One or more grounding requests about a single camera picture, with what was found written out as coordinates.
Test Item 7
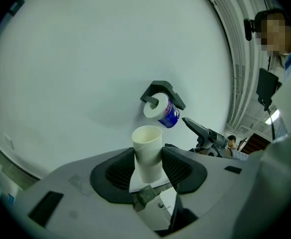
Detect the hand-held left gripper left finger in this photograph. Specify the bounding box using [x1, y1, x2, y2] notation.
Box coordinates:
[10, 147, 156, 239]

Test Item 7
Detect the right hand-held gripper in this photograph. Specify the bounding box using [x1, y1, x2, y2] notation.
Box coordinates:
[181, 117, 230, 159]

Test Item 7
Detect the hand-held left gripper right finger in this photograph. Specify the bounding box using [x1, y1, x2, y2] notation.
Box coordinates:
[161, 145, 263, 234]

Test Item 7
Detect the blue toilet paper roll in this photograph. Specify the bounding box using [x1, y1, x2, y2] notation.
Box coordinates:
[143, 91, 181, 129]

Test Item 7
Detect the person's left forearm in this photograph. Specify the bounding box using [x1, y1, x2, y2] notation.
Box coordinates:
[231, 130, 291, 239]

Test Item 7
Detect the black wall paper holder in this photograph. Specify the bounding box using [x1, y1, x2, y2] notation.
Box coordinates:
[140, 80, 187, 111]

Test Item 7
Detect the brown wooden structure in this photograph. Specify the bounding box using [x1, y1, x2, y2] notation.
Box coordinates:
[237, 132, 273, 155]

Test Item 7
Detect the ceiling light panel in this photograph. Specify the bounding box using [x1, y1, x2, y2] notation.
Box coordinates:
[264, 109, 281, 124]

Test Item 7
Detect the black chest-mounted box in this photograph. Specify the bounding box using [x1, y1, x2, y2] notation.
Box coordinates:
[256, 68, 280, 112]

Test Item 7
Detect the person's head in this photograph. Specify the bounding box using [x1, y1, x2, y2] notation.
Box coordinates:
[259, 10, 291, 58]

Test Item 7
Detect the thick black cable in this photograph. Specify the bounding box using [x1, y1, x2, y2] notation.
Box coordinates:
[266, 107, 277, 141]

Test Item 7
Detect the black head-mounted camera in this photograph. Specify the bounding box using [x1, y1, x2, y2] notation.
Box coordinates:
[243, 18, 258, 42]

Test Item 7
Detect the small black wall holder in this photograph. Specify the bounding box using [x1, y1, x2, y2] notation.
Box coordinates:
[7, 0, 26, 17]

